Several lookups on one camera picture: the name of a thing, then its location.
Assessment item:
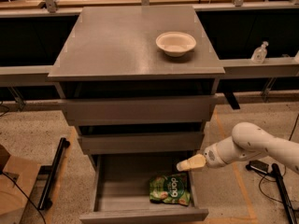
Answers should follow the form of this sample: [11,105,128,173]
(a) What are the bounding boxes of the clear sanitizer bottle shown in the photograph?
[251,41,269,63]

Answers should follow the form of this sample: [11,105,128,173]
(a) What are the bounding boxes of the small black floor device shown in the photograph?
[246,160,269,175]

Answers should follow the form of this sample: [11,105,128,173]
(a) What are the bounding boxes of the green rice chip bag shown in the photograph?
[149,173,191,206]

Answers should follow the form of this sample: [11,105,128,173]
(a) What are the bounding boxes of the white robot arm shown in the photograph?
[177,122,299,173]

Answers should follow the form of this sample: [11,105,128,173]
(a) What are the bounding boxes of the black cable left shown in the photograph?
[0,170,47,224]

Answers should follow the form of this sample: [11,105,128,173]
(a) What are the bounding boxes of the grey middle drawer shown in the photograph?
[78,132,204,154]

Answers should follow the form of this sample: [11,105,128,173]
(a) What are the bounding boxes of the black cable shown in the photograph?
[0,170,47,224]
[257,113,299,204]

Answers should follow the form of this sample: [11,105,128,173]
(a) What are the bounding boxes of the grey metal rail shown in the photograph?
[0,58,298,86]

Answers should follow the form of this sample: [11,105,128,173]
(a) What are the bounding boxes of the black cable right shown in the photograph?
[257,113,299,204]

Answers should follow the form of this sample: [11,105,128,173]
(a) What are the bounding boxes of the grey drawer cabinet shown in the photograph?
[48,5,226,224]

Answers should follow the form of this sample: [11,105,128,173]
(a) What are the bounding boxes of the white paper bowl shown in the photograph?
[156,32,196,57]

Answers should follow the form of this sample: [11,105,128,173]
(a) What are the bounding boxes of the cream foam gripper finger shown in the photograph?
[177,154,206,172]

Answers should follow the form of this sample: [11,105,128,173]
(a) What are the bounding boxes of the grey top drawer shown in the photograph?
[62,95,217,126]

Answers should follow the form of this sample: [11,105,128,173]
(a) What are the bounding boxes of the cardboard box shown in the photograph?
[0,145,40,224]

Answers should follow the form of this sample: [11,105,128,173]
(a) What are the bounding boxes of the black stand leg left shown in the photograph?
[37,137,70,210]

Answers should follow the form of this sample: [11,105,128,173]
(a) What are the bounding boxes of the grey open bottom drawer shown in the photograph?
[80,151,208,224]

